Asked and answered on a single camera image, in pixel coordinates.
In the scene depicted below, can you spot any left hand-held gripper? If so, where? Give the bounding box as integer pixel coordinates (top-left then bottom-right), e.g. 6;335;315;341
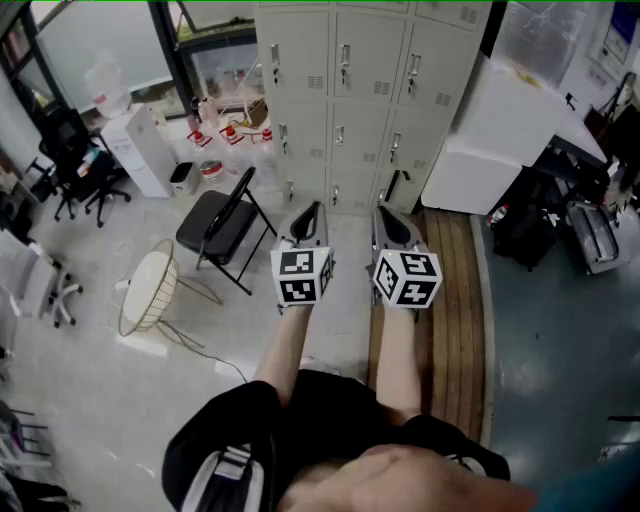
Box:
270;200;335;312

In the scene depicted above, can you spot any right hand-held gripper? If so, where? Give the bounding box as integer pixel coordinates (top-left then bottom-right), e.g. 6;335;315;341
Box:
370;205;444;311

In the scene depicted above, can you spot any beige metal locker cabinet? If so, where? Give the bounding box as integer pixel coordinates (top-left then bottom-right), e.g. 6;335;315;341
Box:
253;0;494;216

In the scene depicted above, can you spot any person's right forearm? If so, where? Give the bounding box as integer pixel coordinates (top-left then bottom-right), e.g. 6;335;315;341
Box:
374;305;424;427

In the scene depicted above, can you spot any person's left forearm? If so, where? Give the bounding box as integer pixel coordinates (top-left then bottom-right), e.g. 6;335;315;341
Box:
252;303;314;407

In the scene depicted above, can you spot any white box cabinet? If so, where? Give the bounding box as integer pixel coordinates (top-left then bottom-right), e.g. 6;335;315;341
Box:
419;52;571;216

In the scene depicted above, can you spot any black folding chair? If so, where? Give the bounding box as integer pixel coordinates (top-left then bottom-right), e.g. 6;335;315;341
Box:
175;166;278;296

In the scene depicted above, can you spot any clear water jug red cap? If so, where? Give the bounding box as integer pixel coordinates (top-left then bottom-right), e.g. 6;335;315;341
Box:
218;124;247;152
186;127;215;160
252;127;275;171

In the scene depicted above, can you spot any clear bottle red label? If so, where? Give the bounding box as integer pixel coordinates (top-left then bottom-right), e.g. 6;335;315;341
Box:
199;158;226;192

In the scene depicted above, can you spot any wooden slat bench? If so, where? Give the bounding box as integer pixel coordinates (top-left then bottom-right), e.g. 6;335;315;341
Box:
367;207;489;446

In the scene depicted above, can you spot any black backpack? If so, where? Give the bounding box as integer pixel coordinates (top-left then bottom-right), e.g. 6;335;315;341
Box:
492;197;559;273

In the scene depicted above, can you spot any white water dispenser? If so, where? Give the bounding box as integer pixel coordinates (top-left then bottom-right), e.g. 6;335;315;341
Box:
99;102;176;199

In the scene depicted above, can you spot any person's black striped shirt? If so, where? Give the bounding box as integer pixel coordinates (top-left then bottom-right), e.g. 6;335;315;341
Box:
161;368;511;512

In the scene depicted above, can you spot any grey folded hand cart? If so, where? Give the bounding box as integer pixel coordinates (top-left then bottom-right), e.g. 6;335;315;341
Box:
566;199;622;276

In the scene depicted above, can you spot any yellow printed packet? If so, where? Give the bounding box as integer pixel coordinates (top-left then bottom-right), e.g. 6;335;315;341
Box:
514;67;544;90

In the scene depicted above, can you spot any grey desk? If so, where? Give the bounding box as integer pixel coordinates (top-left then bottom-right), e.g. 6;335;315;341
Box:
544;107;609;169

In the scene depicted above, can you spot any black office chair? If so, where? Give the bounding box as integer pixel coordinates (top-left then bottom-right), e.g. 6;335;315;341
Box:
24;107;132;229

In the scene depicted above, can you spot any clear dispenser water bottle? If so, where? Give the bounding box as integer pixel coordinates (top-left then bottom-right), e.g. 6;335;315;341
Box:
82;47;134;120

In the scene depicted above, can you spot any coat rack with dark clothes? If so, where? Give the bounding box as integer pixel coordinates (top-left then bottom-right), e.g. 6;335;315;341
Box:
584;72;640;166

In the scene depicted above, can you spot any person's face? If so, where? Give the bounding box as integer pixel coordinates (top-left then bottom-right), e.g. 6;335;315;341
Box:
277;443;544;512

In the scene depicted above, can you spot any grey office chair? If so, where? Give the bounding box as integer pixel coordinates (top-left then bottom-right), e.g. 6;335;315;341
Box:
0;229;84;329

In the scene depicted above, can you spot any teal headset edge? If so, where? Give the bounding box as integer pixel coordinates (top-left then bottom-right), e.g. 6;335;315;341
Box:
532;444;640;512

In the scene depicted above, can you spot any black hanging strap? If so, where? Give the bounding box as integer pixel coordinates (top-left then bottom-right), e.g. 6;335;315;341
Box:
387;169;411;202

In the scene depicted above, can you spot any thin floor cable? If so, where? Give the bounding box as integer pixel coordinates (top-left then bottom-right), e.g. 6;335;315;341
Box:
164;319;251;384

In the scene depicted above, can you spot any round white wire-frame table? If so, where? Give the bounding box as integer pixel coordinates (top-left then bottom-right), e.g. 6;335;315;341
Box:
117;238;224;349

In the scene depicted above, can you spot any black window frame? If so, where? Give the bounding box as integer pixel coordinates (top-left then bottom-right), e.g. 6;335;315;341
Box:
147;0;261;121

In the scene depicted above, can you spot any silver foil wall sheet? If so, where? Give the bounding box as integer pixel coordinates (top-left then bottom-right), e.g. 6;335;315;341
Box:
492;0;586;89

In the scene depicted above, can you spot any blue wall poster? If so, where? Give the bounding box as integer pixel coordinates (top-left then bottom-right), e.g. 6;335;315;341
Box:
602;0;640;65

